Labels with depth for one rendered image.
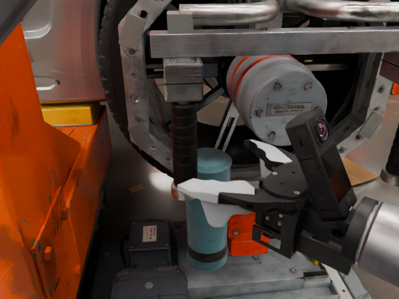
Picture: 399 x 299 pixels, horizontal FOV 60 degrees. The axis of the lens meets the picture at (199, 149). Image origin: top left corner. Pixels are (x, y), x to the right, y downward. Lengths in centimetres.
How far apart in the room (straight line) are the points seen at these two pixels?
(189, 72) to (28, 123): 22
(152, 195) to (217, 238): 113
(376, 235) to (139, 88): 48
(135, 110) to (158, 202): 111
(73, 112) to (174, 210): 90
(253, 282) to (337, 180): 76
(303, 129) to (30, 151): 34
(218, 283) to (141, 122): 58
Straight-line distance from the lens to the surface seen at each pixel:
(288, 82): 55
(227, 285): 109
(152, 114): 78
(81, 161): 79
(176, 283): 86
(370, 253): 38
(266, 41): 47
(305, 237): 42
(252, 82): 58
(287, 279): 113
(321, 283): 123
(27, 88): 51
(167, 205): 173
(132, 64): 66
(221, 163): 62
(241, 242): 89
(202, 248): 72
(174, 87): 44
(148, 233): 94
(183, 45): 46
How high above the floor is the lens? 106
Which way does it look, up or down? 29 degrees down
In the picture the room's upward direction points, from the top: straight up
